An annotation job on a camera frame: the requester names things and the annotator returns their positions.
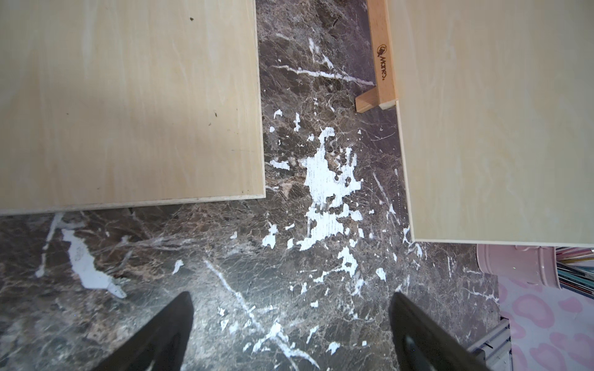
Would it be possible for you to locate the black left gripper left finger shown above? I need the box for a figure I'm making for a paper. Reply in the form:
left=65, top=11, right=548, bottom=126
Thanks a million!
left=94, top=292, right=194, bottom=370

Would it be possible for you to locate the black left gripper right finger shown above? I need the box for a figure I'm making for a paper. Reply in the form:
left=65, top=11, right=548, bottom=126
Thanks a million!
left=388, top=292, right=488, bottom=370

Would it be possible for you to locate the light plywood board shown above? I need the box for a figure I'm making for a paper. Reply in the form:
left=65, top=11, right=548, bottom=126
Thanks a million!
left=1, top=1, right=265, bottom=216

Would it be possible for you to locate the pink pencil cup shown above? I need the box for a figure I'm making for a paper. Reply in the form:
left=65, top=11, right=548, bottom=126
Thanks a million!
left=476, top=244, right=561, bottom=289

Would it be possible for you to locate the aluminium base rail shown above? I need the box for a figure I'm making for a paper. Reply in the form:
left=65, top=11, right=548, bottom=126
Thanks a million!
left=467, top=318, right=514, bottom=371

